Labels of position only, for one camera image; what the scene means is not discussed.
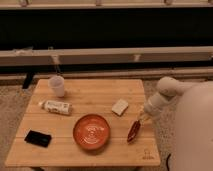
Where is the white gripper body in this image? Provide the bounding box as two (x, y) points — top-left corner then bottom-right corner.
(138, 92), (171, 122)

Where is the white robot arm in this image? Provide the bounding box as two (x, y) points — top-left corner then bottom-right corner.
(138, 77), (196, 121)

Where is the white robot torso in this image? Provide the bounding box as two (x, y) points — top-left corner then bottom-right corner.
(170, 82), (213, 171)

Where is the wooden folding table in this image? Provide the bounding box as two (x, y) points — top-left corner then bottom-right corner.
(5, 79), (160, 167)

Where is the orange ribbed bowl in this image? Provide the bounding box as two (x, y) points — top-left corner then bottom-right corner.
(73, 114), (110, 151)

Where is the white plastic bottle lying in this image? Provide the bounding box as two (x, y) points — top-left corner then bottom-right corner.
(38, 100), (71, 116)

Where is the translucent plastic cup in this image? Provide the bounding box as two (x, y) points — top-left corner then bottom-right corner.
(48, 75), (65, 97)

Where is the black flat pouch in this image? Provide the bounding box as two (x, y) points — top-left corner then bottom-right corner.
(24, 130), (52, 147)

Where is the white wall rail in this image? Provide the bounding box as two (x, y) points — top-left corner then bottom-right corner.
(0, 46), (213, 66)

